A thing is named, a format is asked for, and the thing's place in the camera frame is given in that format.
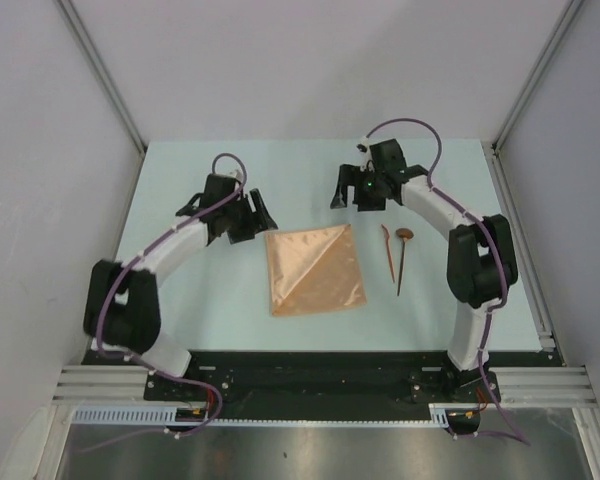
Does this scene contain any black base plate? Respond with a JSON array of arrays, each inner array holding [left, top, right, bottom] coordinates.
[[82, 349, 564, 421]]

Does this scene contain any right aluminium frame post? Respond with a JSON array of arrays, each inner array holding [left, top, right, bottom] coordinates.
[[490, 0, 588, 153]]

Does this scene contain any aluminium front rail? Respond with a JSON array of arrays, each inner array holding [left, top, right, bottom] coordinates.
[[52, 365, 598, 408]]

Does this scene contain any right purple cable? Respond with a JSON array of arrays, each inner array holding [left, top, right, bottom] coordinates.
[[364, 117, 530, 446]]

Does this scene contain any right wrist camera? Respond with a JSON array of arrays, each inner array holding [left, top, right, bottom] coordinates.
[[356, 137, 372, 168]]

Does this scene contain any peach cloth napkin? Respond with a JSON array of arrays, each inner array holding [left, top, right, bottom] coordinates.
[[265, 224, 367, 317]]

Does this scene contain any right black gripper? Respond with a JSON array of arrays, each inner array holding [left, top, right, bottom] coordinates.
[[330, 165, 385, 213]]

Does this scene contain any orange fork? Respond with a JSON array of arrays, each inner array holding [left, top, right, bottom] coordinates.
[[381, 224, 396, 284]]

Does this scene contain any aluminium frame post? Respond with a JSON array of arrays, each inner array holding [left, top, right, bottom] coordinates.
[[490, 0, 588, 153], [53, 0, 148, 158]]

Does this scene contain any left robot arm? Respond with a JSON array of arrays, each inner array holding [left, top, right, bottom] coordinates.
[[83, 173, 277, 400]]

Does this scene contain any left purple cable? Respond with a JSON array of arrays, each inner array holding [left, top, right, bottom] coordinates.
[[77, 152, 249, 451]]

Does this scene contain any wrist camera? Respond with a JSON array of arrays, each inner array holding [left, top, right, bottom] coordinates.
[[356, 137, 372, 168], [229, 170, 245, 183]]

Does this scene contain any purple cable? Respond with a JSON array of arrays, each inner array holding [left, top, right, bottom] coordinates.
[[77, 152, 249, 451], [364, 117, 530, 446]]

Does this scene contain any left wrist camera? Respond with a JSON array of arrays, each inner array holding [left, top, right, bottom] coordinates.
[[229, 170, 245, 183]]

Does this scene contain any left aluminium frame post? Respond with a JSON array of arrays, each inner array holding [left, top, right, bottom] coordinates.
[[53, 0, 148, 158]]

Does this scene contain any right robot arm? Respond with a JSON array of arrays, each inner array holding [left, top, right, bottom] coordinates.
[[330, 139, 518, 401]]

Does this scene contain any slotted cable duct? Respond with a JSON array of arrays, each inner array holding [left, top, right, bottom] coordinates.
[[72, 404, 477, 429]]

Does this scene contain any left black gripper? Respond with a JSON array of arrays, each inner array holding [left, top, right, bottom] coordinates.
[[222, 190, 277, 245]]

